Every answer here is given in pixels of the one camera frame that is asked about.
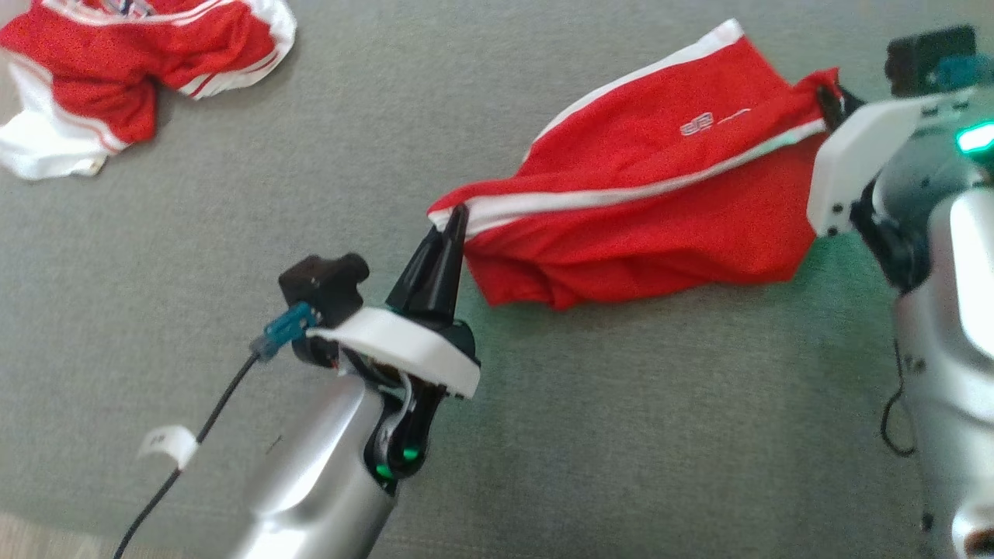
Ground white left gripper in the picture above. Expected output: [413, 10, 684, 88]
[291, 203, 481, 401]

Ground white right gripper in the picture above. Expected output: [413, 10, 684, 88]
[806, 84, 994, 238]

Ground red shorts with white stripes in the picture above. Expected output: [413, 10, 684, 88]
[427, 19, 843, 311]

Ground red white sports jersey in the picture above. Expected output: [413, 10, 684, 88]
[0, 0, 297, 181]

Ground grey fabric sofa seat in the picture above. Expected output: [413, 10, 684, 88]
[0, 0, 994, 559]

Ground blue right cable connector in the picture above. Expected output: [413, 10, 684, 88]
[936, 53, 994, 92]

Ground blue cable connector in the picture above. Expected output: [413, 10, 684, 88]
[936, 53, 994, 92]
[250, 303, 319, 363]

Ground blue left cable connector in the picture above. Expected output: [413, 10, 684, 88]
[250, 303, 319, 363]

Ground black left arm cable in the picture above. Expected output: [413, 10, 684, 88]
[115, 353, 261, 559]

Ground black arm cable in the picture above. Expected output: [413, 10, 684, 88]
[115, 353, 261, 559]
[881, 342, 919, 457]

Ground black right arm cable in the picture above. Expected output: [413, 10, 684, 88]
[881, 342, 919, 457]

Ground white cable label tag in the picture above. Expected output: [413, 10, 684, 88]
[140, 425, 200, 471]

